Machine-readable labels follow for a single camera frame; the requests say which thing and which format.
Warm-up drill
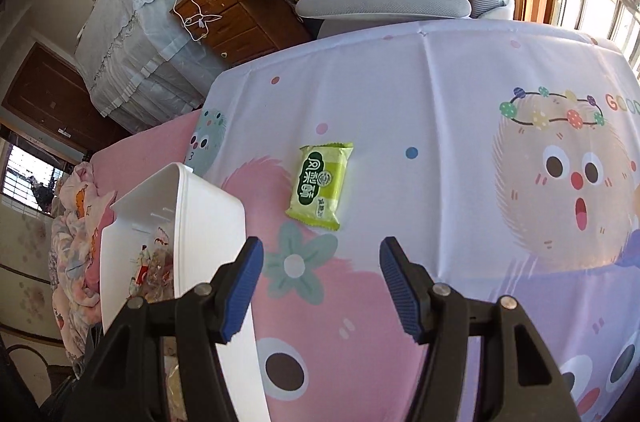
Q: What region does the pile of mixed wrappers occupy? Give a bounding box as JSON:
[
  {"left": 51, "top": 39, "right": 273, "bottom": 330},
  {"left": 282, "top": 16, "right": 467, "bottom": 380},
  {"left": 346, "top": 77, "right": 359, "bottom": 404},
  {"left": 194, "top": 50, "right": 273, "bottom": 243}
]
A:
[{"left": 127, "top": 226, "right": 176, "bottom": 304}]

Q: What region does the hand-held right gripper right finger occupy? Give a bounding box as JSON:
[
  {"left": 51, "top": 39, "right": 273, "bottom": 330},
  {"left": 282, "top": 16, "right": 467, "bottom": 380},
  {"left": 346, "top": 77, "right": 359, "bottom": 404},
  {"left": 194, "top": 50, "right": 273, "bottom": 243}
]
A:
[{"left": 378, "top": 235, "right": 582, "bottom": 422}]

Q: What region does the white lace furniture cover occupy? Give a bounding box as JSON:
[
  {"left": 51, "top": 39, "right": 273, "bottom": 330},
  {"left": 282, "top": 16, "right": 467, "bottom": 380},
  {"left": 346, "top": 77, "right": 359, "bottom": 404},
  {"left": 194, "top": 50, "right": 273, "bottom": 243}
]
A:
[{"left": 74, "top": 0, "right": 227, "bottom": 134}]

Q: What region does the small barred window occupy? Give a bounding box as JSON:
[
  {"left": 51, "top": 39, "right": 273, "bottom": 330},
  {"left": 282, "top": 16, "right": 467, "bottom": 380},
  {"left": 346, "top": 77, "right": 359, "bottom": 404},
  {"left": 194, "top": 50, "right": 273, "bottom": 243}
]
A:
[{"left": 0, "top": 139, "right": 72, "bottom": 214}]

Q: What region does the printed blanket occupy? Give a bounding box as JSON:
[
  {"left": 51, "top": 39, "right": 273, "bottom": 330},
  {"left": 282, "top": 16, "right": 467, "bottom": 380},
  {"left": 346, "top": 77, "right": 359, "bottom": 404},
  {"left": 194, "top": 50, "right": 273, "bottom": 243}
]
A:
[{"left": 47, "top": 161, "right": 119, "bottom": 354}]

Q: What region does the green snack packet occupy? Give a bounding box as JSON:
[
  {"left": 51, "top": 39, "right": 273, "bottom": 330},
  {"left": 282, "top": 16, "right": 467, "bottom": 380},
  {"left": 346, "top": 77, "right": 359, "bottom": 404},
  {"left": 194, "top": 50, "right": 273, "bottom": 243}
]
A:
[{"left": 284, "top": 141, "right": 355, "bottom": 232}]

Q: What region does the white plastic bin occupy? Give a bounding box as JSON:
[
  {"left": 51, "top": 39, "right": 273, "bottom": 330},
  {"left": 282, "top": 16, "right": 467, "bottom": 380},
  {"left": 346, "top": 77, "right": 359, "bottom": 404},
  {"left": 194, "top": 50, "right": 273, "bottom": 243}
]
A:
[{"left": 99, "top": 161, "right": 271, "bottom": 422}]

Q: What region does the pink bed sheet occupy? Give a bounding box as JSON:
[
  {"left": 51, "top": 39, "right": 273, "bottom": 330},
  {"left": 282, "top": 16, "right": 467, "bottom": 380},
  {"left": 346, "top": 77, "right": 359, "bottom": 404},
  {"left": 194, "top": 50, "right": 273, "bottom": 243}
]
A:
[{"left": 89, "top": 109, "right": 207, "bottom": 204}]

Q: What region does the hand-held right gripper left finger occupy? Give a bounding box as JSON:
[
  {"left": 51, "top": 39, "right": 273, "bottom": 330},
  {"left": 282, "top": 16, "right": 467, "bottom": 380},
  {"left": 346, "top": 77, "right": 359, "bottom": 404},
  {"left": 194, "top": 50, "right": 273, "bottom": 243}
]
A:
[{"left": 62, "top": 236, "right": 265, "bottom": 422}]

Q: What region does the printed cartoon tablecloth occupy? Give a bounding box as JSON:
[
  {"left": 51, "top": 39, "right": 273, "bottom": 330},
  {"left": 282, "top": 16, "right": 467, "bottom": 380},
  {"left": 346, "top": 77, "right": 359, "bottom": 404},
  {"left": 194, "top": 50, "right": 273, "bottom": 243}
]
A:
[{"left": 200, "top": 19, "right": 640, "bottom": 422}]

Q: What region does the white cable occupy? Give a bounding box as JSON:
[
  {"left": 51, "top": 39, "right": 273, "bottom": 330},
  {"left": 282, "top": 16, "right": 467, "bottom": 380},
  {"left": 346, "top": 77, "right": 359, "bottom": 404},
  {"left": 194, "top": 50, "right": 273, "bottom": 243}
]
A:
[{"left": 173, "top": 0, "right": 224, "bottom": 42}]

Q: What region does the black metal chair frame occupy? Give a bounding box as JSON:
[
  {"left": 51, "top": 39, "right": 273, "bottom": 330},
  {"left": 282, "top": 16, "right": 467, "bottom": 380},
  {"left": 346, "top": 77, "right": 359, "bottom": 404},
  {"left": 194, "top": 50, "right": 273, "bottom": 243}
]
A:
[{"left": 0, "top": 344, "right": 77, "bottom": 422}]

